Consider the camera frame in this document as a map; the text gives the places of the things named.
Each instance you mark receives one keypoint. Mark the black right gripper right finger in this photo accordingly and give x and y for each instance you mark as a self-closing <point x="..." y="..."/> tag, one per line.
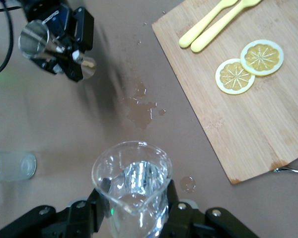
<point x="188" y="223"/>

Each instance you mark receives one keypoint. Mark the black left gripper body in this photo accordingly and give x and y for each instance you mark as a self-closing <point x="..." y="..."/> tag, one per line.
<point x="52" y="12"/>

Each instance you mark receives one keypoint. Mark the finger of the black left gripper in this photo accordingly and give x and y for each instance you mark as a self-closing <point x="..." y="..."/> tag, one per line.
<point x="67" y="70"/>
<point x="84" y="27"/>

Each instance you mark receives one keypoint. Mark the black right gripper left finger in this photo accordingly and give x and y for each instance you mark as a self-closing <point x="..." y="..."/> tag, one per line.
<point x="64" y="220"/>

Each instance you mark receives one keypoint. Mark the shiny steel jigger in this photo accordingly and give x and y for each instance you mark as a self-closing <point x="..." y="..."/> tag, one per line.
<point x="33" y="39"/>

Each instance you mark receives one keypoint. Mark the clear glass measuring cup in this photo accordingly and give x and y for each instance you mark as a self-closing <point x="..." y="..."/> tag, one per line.
<point x="139" y="173"/>

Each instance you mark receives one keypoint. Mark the small liquid drop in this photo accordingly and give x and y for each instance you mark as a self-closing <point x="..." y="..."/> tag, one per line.
<point x="188" y="184"/>

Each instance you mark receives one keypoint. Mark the brown table cover sheet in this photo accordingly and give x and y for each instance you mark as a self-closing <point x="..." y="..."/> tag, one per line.
<point x="52" y="119"/>

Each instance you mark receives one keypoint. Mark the green sleeved glass bottle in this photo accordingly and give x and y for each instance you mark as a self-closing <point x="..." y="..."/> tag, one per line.
<point x="15" y="168"/>

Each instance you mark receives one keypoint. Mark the liquid spill puddle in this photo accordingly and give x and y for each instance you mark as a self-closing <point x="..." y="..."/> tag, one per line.
<point x="139" y="111"/>

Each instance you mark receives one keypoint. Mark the wooden cutting board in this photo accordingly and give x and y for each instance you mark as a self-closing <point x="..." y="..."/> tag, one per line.
<point x="238" y="129"/>

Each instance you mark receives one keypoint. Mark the yellow plastic knife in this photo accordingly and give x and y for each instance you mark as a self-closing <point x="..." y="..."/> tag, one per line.
<point x="201" y="28"/>

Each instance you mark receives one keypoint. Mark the yellow plastic fork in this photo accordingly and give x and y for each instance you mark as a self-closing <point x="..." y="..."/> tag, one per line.
<point x="221" y="28"/>

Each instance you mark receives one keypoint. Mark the yellow lemon slice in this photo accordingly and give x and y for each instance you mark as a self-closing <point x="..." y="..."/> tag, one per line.
<point x="262" y="57"/>
<point x="234" y="78"/>

